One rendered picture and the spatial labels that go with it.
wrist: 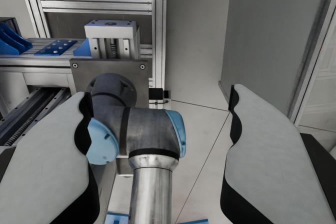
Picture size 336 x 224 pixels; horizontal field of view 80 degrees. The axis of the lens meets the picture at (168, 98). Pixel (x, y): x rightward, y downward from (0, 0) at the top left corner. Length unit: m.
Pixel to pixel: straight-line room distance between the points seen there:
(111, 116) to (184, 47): 1.27
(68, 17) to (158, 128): 1.19
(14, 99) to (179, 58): 1.18
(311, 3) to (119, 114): 0.66
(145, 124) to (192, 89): 1.40
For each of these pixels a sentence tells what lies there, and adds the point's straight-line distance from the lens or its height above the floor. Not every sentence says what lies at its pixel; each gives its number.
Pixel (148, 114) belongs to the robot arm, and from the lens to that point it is 0.47.
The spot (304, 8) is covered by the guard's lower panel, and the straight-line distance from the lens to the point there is 0.84.
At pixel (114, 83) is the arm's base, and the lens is 0.58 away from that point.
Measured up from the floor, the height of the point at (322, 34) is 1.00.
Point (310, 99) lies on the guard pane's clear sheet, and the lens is 0.81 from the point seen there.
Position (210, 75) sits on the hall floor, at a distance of 1.80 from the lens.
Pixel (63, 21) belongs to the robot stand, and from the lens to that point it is 1.54.
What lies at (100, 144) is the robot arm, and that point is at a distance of 0.46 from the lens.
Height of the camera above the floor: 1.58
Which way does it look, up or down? 59 degrees down
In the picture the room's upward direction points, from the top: 177 degrees clockwise
